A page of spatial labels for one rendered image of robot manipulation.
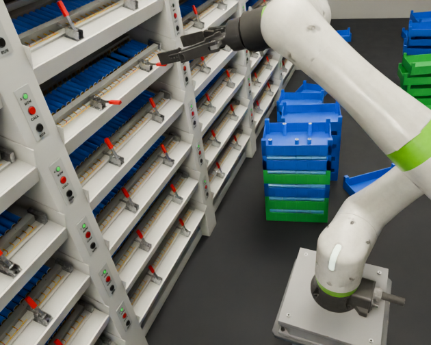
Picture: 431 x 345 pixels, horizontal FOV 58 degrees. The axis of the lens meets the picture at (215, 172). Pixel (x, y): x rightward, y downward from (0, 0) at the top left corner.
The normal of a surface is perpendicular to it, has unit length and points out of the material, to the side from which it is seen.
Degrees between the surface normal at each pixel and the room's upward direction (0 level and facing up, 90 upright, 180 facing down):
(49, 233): 19
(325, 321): 4
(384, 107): 57
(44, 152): 90
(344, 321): 4
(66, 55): 109
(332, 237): 10
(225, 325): 0
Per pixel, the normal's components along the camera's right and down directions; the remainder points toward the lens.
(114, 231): 0.18, -0.72
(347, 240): -0.07, -0.72
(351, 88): -0.47, 0.39
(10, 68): 0.92, 0.13
